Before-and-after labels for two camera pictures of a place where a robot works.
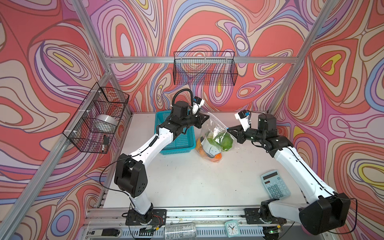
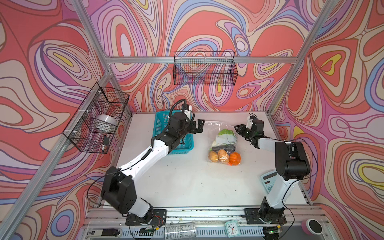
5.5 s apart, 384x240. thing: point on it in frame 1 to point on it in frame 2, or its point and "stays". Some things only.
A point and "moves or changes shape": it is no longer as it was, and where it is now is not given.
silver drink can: [180, 231] stays
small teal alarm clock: [232, 228] stays
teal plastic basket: [181, 144] stays
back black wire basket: [205, 68] stays
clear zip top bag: [214, 139] moves or changes shape
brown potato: [200, 148] to [222, 156]
